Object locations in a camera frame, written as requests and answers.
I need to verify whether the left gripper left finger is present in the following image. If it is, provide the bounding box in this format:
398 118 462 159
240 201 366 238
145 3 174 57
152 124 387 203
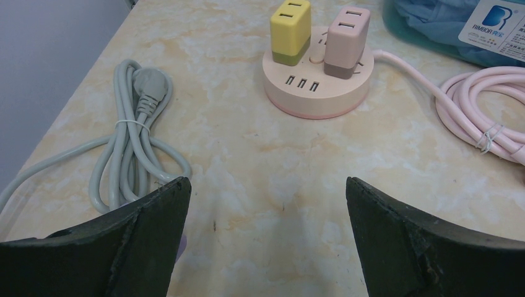
1 177 191 296

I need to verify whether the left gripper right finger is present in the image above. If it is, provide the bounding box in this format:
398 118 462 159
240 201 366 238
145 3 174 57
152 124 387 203
345 178 524 296

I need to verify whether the pink round power socket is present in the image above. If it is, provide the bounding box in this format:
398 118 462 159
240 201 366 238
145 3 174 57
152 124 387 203
262 26 374 119

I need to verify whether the pink plug on pink socket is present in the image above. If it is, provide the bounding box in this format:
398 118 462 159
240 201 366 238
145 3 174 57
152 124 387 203
324 6 371 79

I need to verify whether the yellow plug adapter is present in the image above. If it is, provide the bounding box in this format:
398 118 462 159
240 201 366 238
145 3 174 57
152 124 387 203
270 0 311 66

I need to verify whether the teal plastic basin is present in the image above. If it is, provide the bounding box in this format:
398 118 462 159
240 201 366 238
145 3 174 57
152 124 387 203
383 1 524 67

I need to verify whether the grey coiled cable with plug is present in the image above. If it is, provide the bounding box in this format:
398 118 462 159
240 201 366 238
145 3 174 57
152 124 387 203
0 59 193 215

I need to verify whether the pink coiled socket cable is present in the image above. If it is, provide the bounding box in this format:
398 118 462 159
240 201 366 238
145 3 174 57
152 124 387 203
372 49 525 166

